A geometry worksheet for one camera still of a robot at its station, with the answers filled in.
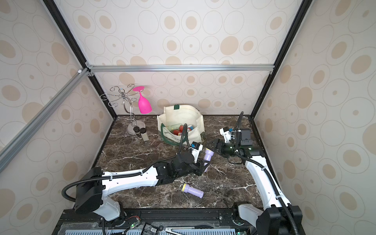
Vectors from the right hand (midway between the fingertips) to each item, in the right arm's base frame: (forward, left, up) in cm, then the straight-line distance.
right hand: (214, 147), depth 76 cm
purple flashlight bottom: (-16, +15, -17) cm, 28 cm away
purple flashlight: (-5, +4, 0) cm, 6 cm away
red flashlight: (+19, +24, -11) cm, 32 cm away
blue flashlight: (+23, +14, -11) cm, 29 cm away
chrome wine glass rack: (+27, +54, +11) cm, 61 cm away
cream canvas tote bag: (+28, +29, -14) cm, 43 cm away
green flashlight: (+26, +27, -15) cm, 40 cm away
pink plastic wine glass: (+29, +44, +3) cm, 53 cm away
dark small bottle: (+20, +51, -11) cm, 56 cm away
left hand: (-9, +1, -1) cm, 9 cm away
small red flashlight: (+24, +21, -13) cm, 35 cm away
